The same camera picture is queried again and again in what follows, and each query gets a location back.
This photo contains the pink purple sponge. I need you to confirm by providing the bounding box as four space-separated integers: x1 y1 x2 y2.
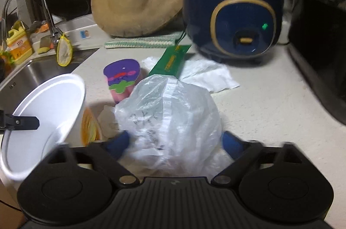
103 59 143 103

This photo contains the white round plastic bowl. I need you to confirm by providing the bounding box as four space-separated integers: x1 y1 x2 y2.
1 74 86 182

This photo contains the black open rice cooker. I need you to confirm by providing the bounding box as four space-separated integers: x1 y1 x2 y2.
288 0 345 123

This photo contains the green snack wrapper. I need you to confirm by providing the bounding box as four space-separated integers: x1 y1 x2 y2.
148 45 191 78

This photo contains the yellow scrub pad on faucet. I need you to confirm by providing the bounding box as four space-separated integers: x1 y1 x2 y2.
56 34 73 67

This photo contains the yellow rimmed round scrub pad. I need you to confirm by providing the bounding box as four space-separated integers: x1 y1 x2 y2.
80 107 102 146

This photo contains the clear plastic bag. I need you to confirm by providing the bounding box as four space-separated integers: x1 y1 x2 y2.
114 75 233 179

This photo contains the sponge rack with sponges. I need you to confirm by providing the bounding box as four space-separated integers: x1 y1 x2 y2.
27 21 59 54

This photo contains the navy gold rice cooker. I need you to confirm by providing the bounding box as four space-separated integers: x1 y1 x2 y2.
182 0 284 62

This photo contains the green white striped cloth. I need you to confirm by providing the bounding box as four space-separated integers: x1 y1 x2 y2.
104 31 185 49

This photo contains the chrome kitchen faucet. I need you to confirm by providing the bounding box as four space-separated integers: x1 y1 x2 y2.
1 0 63 51

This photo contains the yellow detergent bottle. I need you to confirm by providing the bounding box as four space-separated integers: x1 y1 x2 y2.
6 20 34 65

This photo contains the white paper napkin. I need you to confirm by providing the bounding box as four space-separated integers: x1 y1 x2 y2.
135 57 240 97

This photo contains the stainless steel sink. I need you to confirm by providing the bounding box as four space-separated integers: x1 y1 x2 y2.
0 49 96 112

